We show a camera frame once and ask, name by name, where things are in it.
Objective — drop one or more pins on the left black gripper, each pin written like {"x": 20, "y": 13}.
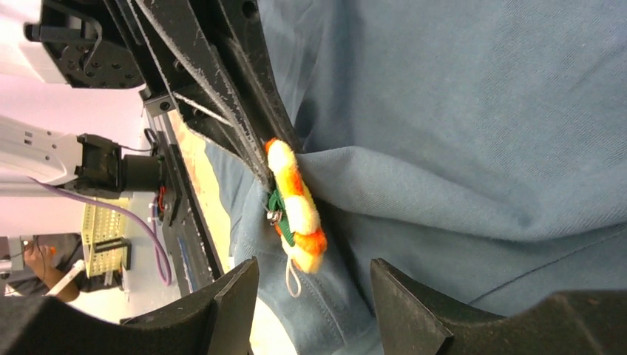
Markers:
{"x": 211, "y": 58}

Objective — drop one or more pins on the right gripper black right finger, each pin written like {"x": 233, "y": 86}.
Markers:
{"x": 416, "y": 319}

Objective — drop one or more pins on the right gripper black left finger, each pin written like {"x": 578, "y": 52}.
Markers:
{"x": 216, "y": 319}

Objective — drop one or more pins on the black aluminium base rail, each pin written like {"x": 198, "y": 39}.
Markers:
{"x": 185, "y": 231}

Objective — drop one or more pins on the blue grey t-shirt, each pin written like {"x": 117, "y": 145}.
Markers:
{"x": 478, "y": 146}

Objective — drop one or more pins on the orange yellow flower brooch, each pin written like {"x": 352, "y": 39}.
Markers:
{"x": 292, "y": 212}

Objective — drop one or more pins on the yellow perforated basket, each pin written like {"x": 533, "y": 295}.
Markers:
{"x": 103, "y": 235}

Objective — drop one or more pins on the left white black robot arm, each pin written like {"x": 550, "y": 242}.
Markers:
{"x": 56, "y": 134}

